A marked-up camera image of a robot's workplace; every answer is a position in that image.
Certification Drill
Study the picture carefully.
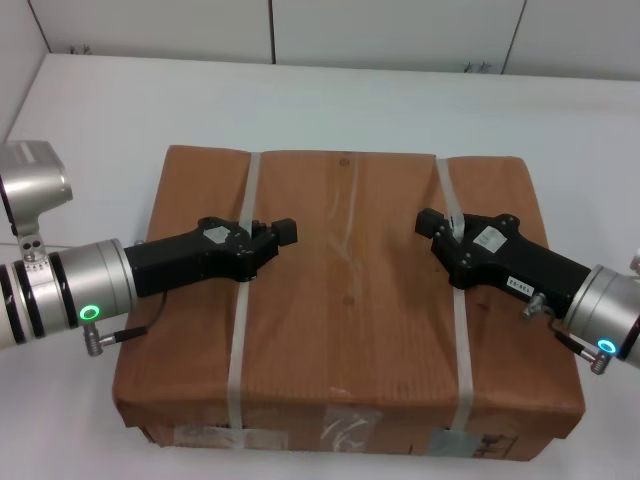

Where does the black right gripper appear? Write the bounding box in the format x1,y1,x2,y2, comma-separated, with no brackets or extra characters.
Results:
415,208,592,315

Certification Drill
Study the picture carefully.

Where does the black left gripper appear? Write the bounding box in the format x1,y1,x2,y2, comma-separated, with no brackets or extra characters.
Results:
122,214,300,301

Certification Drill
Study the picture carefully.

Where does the white plastic strapping band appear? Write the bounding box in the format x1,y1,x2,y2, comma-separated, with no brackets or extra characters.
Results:
434,157,475,431
225,151,264,446

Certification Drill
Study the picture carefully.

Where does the brown cardboard box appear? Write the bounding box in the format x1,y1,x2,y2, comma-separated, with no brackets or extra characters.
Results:
110,144,587,459

